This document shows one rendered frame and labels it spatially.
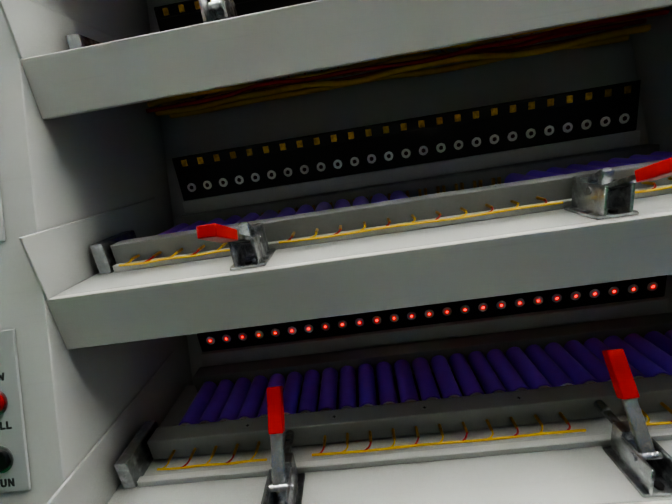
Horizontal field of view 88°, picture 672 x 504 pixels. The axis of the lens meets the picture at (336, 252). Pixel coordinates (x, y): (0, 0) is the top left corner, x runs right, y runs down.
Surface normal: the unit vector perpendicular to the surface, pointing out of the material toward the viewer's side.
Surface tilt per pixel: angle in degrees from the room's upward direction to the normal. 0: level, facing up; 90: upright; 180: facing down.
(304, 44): 109
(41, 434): 90
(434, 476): 19
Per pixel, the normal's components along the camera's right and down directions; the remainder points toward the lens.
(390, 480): -0.15, -0.94
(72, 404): 0.99, -0.14
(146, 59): -0.04, 0.30
